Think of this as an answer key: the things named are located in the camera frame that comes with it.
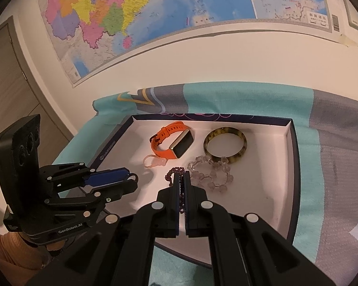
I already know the clear tape strip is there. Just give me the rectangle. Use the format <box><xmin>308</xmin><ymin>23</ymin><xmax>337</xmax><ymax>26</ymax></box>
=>
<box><xmin>338</xmin><ymin>34</ymin><xmax>358</xmax><ymax>49</ymax></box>

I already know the teal and grey printed blanket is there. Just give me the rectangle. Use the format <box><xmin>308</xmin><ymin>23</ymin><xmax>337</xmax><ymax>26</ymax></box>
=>
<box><xmin>27</xmin><ymin>83</ymin><xmax>358</xmax><ymax>286</ymax></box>

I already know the wooden door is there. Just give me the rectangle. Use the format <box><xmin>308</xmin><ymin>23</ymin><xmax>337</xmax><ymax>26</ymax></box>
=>
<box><xmin>0</xmin><ymin>16</ymin><xmax>75</xmax><ymax>170</ymax></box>

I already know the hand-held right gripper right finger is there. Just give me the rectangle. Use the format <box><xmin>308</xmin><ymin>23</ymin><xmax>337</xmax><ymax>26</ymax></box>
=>
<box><xmin>183</xmin><ymin>175</ymin><xmax>336</xmax><ymax>286</ymax></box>

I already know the orange strap watch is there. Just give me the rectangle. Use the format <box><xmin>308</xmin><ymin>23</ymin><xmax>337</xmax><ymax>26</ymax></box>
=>
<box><xmin>149</xmin><ymin>121</ymin><xmax>195</xmax><ymax>159</ymax></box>

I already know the person's left hand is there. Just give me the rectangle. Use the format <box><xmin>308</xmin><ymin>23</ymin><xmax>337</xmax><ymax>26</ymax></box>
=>
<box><xmin>46</xmin><ymin>240</ymin><xmax>64</xmax><ymax>257</ymax></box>

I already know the pink star hair tie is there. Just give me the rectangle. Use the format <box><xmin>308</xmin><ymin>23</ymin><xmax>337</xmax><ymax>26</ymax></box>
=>
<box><xmin>143</xmin><ymin>154</ymin><xmax>168</xmax><ymax>169</ymax></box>

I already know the purple bead bracelet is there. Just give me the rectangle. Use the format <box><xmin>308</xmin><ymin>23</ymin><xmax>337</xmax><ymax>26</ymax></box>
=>
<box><xmin>165</xmin><ymin>167</ymin><xmax>187</xmax><ymax>215</ymax></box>

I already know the dark blue shallow box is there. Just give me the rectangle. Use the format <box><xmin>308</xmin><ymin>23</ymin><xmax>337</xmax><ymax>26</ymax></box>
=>
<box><xmin>86</xmin><ymin>113</ymin><xmax>300</xmax><ymax>270</ymax></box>

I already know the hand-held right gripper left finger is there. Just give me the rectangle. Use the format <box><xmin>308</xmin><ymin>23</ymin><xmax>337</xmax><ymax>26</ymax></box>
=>
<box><xmin>27</xmin><ymin>174</ymin><xmax>181</xmax><ymax>286</ymax></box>

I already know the clear bead bracelet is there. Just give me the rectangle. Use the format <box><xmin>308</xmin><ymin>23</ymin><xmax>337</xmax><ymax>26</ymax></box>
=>
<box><xmin>186</xmin><ymin>155</ymin><xmax>235</xmax><ymax>194</ymax></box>

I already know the tortoiseshell bangle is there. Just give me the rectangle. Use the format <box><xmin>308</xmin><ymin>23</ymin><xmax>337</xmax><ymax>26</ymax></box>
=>
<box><xmin>203</xmin><ymin>127</ymin><xmax>247</xmax><ymax>164</ymax></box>

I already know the colourful wall map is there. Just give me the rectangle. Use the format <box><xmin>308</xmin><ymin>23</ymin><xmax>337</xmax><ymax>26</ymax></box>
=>
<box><xmin>39</xmin><ymin>0</ymin><xmax>342</xmax><ymax>88</ymax></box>

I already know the person's left forearm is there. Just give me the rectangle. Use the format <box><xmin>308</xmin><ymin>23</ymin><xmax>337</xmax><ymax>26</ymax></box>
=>
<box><xmin>0</xmin><ymin>234</ymin><xmax>47</xmax><ymax>273</ymax></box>

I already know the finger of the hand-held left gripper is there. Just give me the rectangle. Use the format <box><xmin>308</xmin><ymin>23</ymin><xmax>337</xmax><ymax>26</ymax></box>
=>
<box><xmin>41</xmin><ymin>162</ymin><xmax>131</xmax><ymax>189</ymax></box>
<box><xmin>46</xmin><ymin>181</ymin><xmax>138</xmax><ymax>227</ymax></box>

